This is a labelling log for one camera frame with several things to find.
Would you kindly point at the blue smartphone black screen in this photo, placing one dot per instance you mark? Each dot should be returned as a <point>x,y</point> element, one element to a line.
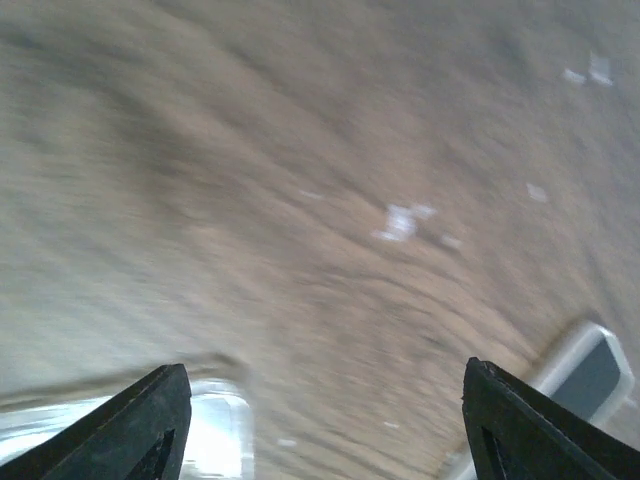
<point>590,384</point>

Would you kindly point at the clear magsafe phone case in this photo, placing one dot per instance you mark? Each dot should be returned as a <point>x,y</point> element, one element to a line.
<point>219,443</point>

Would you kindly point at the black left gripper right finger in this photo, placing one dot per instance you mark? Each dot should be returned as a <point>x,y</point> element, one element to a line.
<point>515,432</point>

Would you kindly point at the pale pink phone case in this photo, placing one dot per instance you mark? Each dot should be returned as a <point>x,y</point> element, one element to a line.
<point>569,350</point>

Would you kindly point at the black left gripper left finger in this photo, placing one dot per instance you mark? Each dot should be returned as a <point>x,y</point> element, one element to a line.
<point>140,433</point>

